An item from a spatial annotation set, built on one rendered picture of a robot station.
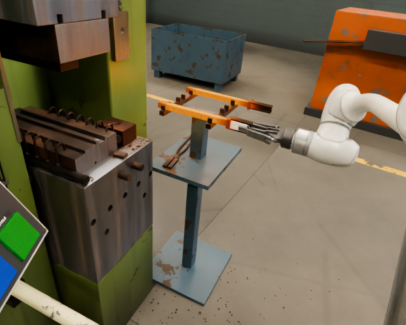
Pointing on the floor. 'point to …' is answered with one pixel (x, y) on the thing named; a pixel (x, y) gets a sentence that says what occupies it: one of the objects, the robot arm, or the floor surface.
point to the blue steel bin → (197, 53)
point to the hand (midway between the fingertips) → (240, 125)
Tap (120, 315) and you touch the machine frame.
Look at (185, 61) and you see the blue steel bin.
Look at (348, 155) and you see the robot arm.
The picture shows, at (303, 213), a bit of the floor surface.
